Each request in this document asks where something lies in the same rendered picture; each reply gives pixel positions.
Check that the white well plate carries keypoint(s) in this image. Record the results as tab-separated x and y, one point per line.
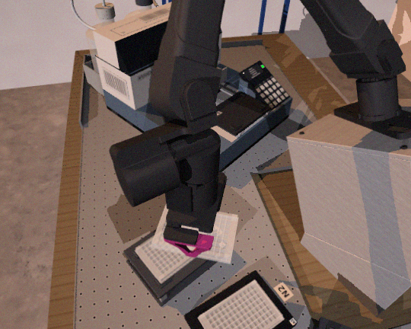
163	269
241	316
224	232

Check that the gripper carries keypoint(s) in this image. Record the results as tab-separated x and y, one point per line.
206	202

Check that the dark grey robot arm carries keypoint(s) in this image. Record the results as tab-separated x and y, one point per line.
186	147

